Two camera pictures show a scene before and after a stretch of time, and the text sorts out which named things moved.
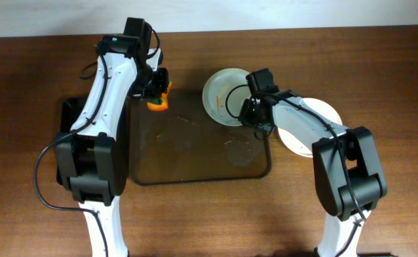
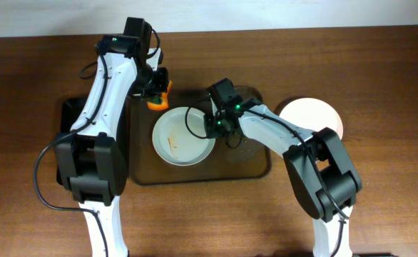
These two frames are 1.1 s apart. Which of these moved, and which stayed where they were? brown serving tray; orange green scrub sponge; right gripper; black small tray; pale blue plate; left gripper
Moved: right gripper; pale blue plate
Stayed: brown serving tray; black small tray; orange green scrub sponge; left gripper
